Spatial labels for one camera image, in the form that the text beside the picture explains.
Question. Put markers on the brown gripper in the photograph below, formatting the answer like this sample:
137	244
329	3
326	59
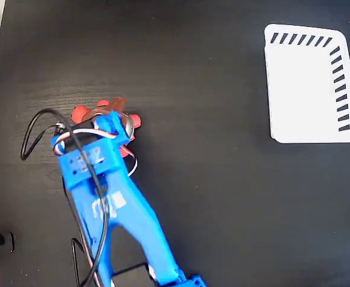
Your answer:
113	123

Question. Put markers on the red turtle toy silver shell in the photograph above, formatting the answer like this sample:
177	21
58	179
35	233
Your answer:
79	113

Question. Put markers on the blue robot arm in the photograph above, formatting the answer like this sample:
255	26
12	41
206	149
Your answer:
124	203

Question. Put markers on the white slotted tray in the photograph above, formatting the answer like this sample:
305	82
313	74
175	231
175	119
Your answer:
300	95

